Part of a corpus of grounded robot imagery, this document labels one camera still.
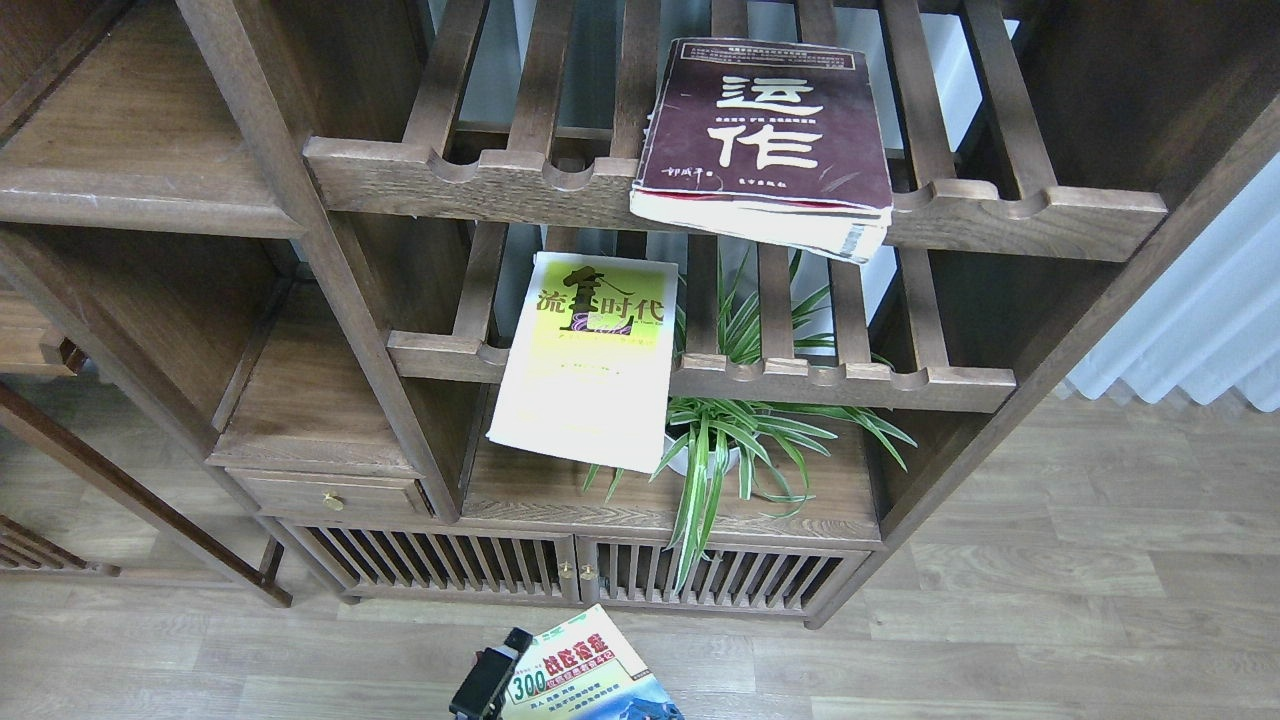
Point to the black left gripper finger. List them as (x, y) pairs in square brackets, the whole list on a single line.
[(481, 695)]

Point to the green blue illustrated book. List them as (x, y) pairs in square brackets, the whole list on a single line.
[(584, 668)]

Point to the left slatted cabinet door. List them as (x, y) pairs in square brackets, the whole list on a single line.
[(445, 563)]

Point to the slatted cabinet door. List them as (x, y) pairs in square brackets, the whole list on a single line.
[(445, 563), (733, 578)]

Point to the right slatted cabinet door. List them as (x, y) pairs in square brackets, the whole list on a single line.
[(733, 578)]

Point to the wooden drawer brass knob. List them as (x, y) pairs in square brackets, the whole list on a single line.
[(288, 493)]

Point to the white plant pot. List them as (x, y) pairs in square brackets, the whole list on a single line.
[(679, 461)]

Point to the yellow white book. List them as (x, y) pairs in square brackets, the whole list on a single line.
[(587, 376)]

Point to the dark wooden bookshelf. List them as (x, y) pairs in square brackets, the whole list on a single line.
[(282, 227)]

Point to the maroon thick book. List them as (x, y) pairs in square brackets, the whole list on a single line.
[(771, 142)]

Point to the white curtain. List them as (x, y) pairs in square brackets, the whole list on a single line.
[(1210, 323)]

